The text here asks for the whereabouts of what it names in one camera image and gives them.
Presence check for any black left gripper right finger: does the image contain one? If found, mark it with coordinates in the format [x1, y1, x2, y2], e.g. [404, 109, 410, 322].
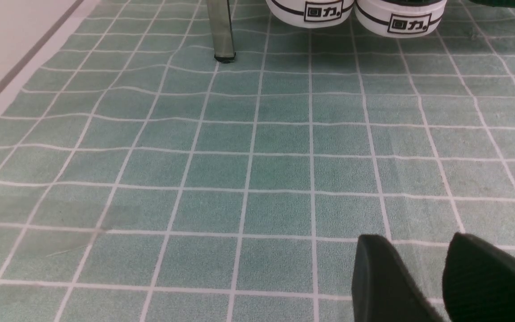
[442, 233, 515, 322]

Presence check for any black lace-up sneaker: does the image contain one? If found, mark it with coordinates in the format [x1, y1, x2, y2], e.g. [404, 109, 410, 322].
[266, 0, 356, 29]
[354, 0, 447, 38]

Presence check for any black lace-up sneaker left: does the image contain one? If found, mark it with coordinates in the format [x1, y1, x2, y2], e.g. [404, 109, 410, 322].
[266, 0, 356, 29]

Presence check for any green checkered cloth mat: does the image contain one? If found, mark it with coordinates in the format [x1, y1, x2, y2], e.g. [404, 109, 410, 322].
[0, 0, 515, 322]

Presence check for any black lace-up sneaker right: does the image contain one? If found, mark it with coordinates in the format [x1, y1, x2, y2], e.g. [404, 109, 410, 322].
[354, 0, 447, 38]

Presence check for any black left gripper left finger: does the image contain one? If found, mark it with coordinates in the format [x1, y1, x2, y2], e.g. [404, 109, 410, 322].
[351, 234, 444, 322]

